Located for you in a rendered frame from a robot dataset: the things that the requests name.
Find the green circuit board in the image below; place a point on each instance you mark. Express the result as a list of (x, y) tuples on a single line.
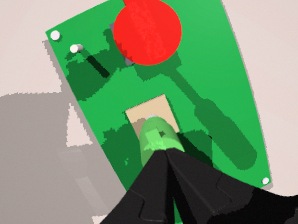
[(160, 74)]

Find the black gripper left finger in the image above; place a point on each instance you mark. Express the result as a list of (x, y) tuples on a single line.
[(149, 200)]

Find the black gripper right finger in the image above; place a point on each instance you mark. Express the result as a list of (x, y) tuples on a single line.
[(204, 195)]

